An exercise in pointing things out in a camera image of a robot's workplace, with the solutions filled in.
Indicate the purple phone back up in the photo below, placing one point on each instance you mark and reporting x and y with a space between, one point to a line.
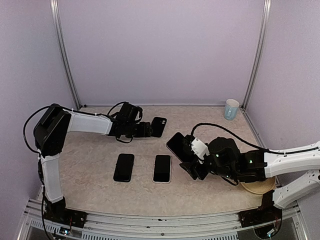
180 146

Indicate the white-edged phone screen up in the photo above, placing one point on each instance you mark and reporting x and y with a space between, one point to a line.
162 169

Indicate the beige plate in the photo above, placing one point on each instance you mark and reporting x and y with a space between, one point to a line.
260 187

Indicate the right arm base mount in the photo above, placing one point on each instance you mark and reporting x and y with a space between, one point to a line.
265 213

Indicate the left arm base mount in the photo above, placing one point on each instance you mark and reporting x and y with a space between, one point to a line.
58 213

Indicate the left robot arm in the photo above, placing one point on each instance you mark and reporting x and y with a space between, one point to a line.
51 131

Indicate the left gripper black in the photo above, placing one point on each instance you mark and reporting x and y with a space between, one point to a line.
145 130

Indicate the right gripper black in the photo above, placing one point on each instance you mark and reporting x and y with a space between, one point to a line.
195 170

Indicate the aluminium frame post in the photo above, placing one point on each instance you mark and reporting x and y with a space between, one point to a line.
258 53
54 6

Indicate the left aluminium frame post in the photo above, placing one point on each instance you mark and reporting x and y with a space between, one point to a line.
54 6

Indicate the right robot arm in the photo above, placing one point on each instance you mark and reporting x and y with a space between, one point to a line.
222 157

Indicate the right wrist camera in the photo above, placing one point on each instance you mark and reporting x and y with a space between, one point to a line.
200 149

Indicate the right aluminium frame post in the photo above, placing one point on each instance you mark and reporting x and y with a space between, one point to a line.
258 53

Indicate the light blue mug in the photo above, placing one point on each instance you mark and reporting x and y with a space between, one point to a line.
231 109

